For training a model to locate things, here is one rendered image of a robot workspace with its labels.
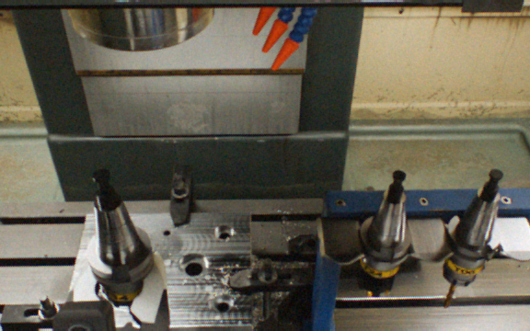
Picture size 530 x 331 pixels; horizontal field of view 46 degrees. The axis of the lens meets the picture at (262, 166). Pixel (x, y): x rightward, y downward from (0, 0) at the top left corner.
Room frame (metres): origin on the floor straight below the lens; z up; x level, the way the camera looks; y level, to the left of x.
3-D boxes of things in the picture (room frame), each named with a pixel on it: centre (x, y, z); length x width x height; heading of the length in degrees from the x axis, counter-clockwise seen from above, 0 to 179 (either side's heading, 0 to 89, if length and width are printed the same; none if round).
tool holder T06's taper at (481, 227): (0.50, -0.26, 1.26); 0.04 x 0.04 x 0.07
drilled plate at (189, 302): (0.62, 0.16, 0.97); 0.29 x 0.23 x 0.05; 92
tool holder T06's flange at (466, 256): (0.50, -0.26, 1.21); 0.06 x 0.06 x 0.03
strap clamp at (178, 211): (0.78, 0.15, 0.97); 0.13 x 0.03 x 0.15; 2
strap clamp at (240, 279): (0.59, -0.02, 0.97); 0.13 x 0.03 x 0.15; 92
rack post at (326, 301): (0.55, -0.10, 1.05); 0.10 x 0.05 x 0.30; 2
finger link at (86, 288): (0.36, 0.17, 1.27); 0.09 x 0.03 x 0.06; 16
